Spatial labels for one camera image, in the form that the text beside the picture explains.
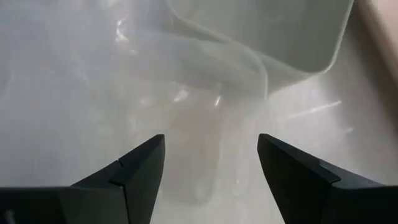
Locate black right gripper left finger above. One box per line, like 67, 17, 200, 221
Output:
0, 134, 166, 224

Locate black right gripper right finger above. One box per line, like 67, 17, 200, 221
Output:
257, 133, 398, 224

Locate grey plastic basket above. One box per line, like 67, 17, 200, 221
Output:
166, 0, 355, 94

